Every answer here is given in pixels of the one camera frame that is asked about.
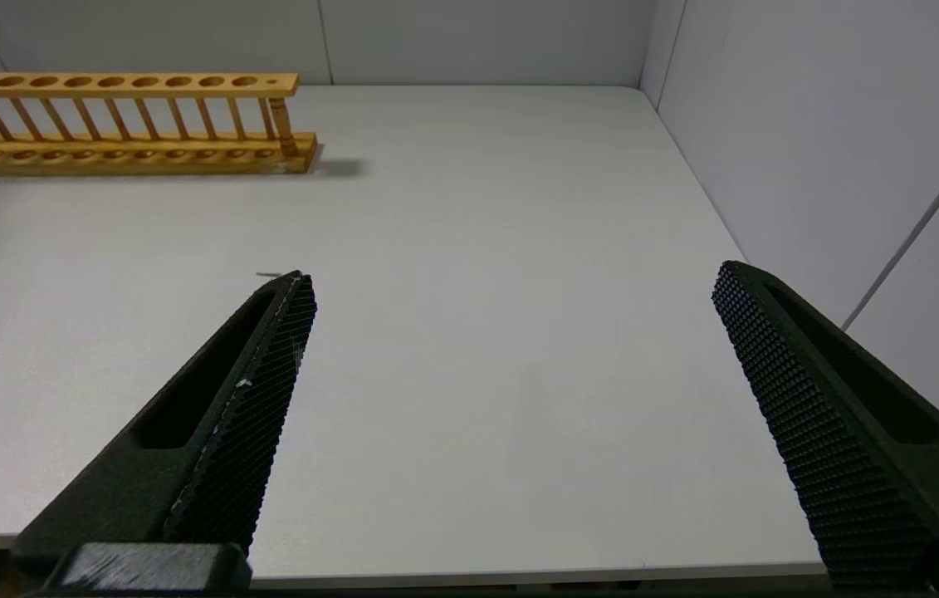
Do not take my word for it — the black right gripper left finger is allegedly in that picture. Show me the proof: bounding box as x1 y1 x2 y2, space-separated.
8 270 319 556

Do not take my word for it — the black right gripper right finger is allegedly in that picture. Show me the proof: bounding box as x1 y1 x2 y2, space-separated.
711 260 939 589

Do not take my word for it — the wooden test tube rack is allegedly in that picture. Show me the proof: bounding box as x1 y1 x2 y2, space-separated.
0 71 320 178

